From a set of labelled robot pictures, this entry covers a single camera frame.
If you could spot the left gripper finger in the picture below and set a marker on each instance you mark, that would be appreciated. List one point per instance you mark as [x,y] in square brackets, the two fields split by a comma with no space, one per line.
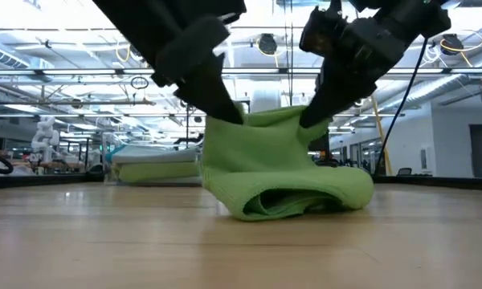
[213,92]

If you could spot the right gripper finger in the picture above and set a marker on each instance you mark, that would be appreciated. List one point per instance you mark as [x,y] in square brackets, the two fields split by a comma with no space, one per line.
[337,92]

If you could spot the green microfiber towel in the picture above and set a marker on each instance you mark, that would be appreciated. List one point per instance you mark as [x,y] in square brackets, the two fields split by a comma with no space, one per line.
[156,172]
[265,160]

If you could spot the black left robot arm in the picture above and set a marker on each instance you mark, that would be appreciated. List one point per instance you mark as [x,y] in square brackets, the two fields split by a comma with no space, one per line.
[144,24]

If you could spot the black office chair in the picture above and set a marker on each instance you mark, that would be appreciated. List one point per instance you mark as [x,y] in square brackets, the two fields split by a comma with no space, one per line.
[404,172]

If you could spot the long ceiling light bar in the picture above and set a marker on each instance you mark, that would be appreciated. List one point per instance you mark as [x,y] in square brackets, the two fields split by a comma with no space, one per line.
[84,71]

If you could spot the clear plastic bin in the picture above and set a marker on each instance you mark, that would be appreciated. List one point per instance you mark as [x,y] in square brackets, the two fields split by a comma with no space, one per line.
[104,176]

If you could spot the white robot figure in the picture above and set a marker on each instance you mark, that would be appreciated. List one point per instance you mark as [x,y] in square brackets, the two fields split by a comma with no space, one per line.
[46,136]

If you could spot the black rig frame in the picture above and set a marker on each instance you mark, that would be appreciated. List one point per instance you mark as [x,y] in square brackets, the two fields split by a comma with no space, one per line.
[187,124]

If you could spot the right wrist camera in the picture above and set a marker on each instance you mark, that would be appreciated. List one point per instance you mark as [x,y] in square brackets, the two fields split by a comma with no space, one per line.
[321,32]

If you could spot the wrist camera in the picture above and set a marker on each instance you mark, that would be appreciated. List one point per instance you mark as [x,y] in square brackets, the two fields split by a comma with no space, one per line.
[229,8]
[321,32]

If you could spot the black wall monitor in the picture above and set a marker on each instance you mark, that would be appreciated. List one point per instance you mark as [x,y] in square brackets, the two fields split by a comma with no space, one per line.
[321,142]

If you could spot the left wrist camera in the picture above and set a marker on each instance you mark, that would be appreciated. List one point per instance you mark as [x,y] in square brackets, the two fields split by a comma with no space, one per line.
[229,8]

